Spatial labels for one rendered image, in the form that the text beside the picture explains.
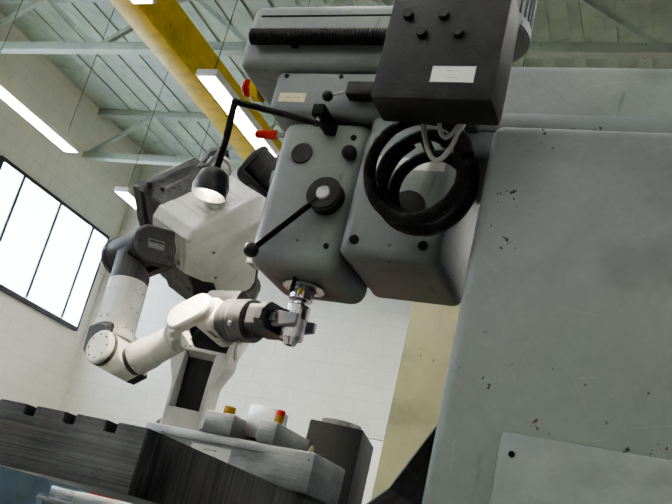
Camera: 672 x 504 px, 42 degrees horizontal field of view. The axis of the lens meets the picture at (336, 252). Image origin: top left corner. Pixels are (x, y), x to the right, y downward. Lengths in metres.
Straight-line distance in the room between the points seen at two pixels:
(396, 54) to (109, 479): 0.79
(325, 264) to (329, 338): 10.11
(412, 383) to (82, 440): 2.40
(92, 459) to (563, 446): 0.63
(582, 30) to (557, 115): 7.54
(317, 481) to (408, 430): 1.87
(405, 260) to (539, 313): 0.31
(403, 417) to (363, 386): 7.98
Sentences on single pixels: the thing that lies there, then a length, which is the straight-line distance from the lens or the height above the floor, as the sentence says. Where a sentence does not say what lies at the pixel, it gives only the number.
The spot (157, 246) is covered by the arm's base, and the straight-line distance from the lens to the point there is 2.10.
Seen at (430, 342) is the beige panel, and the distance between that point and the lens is 3.48.
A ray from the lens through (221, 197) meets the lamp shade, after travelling 1.83.
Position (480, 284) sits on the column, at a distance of 1.39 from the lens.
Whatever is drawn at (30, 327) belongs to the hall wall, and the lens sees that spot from 12.63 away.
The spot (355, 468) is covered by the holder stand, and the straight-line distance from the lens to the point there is 1.93.
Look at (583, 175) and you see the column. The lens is 1.45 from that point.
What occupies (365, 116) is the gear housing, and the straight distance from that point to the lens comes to 1.73.
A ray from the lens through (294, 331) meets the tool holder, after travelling 1.69.
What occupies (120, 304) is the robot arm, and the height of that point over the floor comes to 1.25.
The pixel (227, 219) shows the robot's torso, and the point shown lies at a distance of 2.17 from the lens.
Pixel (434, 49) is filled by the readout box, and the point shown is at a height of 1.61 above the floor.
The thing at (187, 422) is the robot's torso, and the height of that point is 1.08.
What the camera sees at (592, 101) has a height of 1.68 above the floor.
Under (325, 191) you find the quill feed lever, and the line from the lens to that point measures 1.65.
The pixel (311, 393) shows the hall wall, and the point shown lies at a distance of 11.60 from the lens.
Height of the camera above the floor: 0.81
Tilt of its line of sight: 19 degrees up
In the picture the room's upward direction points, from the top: 14 degrees clockwise
